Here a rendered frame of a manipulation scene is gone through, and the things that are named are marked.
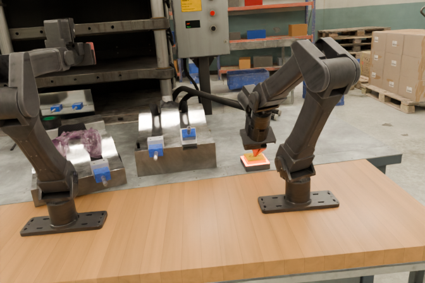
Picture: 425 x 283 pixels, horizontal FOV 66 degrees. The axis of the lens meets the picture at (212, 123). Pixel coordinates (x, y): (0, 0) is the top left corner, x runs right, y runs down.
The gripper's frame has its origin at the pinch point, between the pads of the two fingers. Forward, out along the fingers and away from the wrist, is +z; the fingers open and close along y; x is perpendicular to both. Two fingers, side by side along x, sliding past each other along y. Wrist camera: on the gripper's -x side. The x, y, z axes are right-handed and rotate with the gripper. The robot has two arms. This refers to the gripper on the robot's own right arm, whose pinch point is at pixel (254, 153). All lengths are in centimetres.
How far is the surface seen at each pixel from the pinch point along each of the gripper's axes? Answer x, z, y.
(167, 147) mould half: -4.5, -2.9, 27.8
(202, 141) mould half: -5.8, -2.1, 16.4
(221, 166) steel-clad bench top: -0.3, 5.1, 11.0
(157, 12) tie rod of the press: -90, -5, 27
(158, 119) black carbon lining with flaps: -29.2, 8.4, 30.8
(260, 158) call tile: 2.1, 0.0, -1.3
